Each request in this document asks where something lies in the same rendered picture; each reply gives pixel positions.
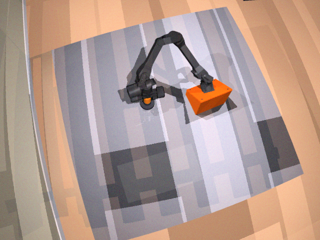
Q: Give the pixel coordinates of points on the orange cylinder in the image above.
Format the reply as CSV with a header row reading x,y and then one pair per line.
x,y
147,100

